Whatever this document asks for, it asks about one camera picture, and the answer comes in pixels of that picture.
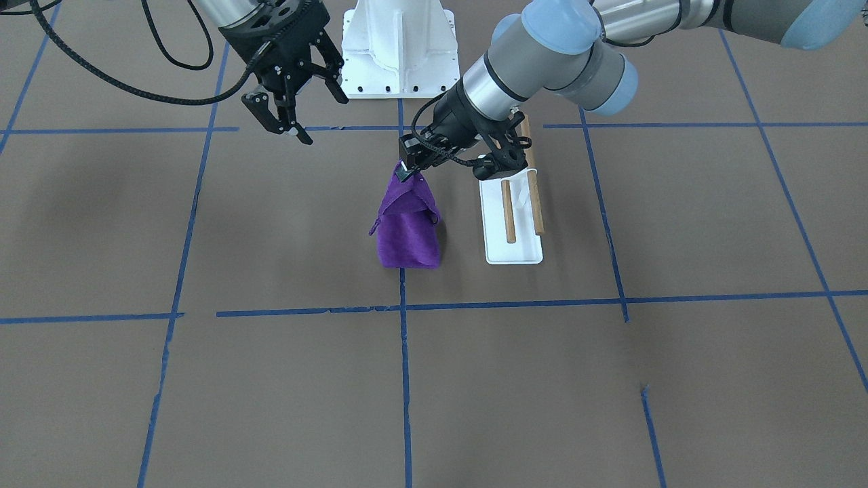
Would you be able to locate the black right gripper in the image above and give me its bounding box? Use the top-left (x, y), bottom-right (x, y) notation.
top-left (220, 1), bottom-right (349, 145)

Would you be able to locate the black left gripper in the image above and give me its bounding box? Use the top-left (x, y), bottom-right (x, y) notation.
top-left (396, 102), bottom-right (530, 184)

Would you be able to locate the purple towel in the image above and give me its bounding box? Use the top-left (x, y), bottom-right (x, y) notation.
top-left (369, 174), bottom-right (442, 269)

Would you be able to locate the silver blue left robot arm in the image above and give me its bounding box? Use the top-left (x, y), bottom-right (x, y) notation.
top-left (395, 1), bottom-right (865, 182)

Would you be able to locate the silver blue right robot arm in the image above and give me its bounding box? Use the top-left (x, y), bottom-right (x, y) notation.
top-left (199, 1), bottom-right (349, 145)

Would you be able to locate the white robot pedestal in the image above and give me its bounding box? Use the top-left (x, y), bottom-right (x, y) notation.
top-left (341, 1), bottom-right (461, 99)

